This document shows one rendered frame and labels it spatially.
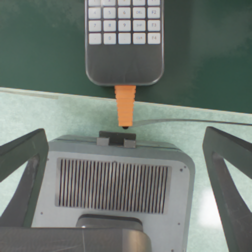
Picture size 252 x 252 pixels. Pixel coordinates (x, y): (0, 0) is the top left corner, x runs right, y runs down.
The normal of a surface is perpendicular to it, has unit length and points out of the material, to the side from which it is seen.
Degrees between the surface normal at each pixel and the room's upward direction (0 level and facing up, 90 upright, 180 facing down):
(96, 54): 0
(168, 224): 0
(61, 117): 0
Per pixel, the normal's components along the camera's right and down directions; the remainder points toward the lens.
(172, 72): 0.00, 0.07
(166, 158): 0.06, -0.65
